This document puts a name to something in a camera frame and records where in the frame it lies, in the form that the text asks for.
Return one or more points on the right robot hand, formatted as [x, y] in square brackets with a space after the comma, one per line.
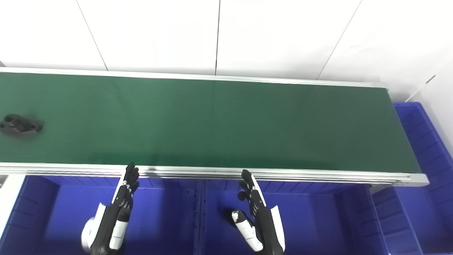
[265, 226]

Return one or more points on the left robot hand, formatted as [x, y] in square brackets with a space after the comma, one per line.
[116, 212]

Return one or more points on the black flanged metal part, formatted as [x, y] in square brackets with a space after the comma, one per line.
[19, 125]

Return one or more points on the white cylindrical part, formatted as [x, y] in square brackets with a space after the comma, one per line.
[87, 235]

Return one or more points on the blue plastic bin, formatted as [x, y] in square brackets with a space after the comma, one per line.
[318, 223]
[428, 148]
[162, 219]

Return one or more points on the green conveyor belt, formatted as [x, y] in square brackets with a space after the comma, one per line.
[219, 124]
[283, 175]

